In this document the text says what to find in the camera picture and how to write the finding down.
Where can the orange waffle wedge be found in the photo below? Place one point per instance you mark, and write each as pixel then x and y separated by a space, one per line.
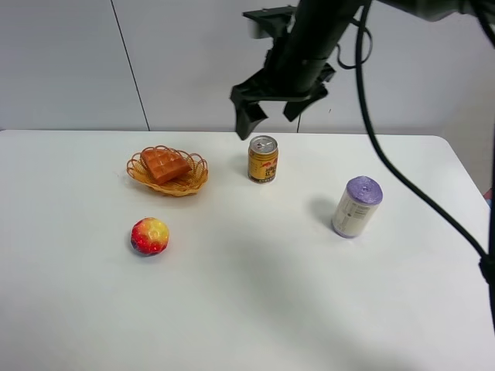
pixel 164 165

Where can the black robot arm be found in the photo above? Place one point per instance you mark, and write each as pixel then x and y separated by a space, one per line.
pixel 419 63

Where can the red yellow bumpy ball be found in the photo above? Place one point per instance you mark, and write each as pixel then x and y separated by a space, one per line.
pixel 149 236

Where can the purple trash bag roll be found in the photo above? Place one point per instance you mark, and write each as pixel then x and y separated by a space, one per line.
pixel 358 203

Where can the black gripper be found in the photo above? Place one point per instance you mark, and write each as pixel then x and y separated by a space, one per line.
pixel 295 70

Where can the orange woven plastic basket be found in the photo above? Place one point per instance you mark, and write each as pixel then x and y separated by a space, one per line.
pixel 184 185

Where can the gold energy drink can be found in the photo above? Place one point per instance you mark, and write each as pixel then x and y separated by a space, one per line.
pixel 262 159

